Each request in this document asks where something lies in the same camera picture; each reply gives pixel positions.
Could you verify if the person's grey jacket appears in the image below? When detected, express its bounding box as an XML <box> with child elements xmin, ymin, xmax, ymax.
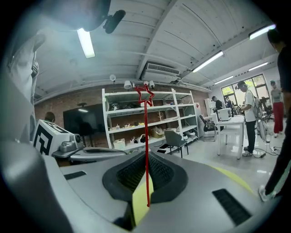
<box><xmin>0</xmin><ymin>30</ymin><xmax>48</xmax><ymax>146</ymax></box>

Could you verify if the head-worn black camera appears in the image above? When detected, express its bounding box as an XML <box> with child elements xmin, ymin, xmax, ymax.
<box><xmin>102</xmin><ymin>9</ymin><xmax>126</xmax><ymax>34</ymax></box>

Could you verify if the white shelf unit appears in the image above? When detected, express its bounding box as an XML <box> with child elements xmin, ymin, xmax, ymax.
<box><xmin>101</xmin><ymin>88</ymin><xmax>200</xmax><ymax>152</ymax></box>

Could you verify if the black office chair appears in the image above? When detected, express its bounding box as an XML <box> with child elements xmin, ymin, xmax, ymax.
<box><xmin>199</xmin><ymin>115</ymin><xmax>219</xmax><ymax>142</ymax></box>

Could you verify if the white floor fan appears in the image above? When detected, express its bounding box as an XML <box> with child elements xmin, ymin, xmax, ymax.
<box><xmin>258</xmin><ymin>119</ymin><xmax>270</xmax><ymax>142</ymax></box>

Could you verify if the white box appliance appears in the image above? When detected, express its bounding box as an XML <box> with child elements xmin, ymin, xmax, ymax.
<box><xmin>217</xmin><ymin>108</ymin><xmax>232</xmax><ymax>122</ymax></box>

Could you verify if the black wall screen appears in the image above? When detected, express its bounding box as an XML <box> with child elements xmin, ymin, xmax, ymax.
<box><xmin>63</xmin><ymin>104</ymin><xmax>106</xmax><ymax>137</ymax></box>

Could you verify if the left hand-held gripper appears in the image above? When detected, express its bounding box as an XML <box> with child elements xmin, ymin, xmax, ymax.
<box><xmin>32</xmin><ymin>119</ymin><xmax>128</xmax><ymax>163</ymax></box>

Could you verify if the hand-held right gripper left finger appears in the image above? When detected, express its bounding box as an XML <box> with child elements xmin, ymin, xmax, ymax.
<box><xmin>44</xmin><ymin>151</ymin><xmax>146</xmax><ymax>233</ymax></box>

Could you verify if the grey chair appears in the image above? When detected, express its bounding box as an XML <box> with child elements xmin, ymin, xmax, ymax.
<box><xmin>164</xmin><ymin>130</ymin><xmax>189</xmax><ymax>158</ymax></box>

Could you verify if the white table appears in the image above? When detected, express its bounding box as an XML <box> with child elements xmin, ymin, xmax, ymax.
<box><xmin>215</xmin><ymin>115</ymin><xmax>246</xmax><ymax>160</ymax></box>

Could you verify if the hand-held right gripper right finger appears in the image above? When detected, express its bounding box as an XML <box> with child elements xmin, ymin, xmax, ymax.
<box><xmin>136</xmin><ymin>152</ymin><xmax>282</xmax><ymax>233</ymax></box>

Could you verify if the window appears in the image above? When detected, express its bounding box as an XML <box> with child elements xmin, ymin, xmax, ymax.
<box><xmin>221</xmin><ymin>74</ymin><xmax>271</xmax><ymax>104</ymax></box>

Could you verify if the red star stick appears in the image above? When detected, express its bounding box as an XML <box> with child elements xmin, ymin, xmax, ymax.
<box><xmin>134</xmin><ymin>83</ymin><xmax>156</xmax><ymax>208</ymax></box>

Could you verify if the ceiling air conditioner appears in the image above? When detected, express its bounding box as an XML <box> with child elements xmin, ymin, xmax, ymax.
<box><xmin>140</xmin><ymin>61</ymin><xmax>182</xmax><ymax>84</ymax></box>

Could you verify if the ceiling tube lamp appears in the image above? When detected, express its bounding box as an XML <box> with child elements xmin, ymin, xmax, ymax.
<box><xmin>248</xmin><ymin>61</ymin><xmax>269</xmax><ymax>72</ymax></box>
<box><xmin>76</xmin><ymin>27</ymin><xmax>95</xmax><ymax>59</ymax></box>
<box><xmin>214</xmin><ymin>75</ymin><xmax>234</xmax><ymax>85</ymax></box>
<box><xmin>191</xmin><ymin>50</ymin><xmax>225</xmax><ymax>73</ymax></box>
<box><xmin>248</xmin><ymin>24</ymin><xmax>277</xmax><ymax>41</ymax></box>

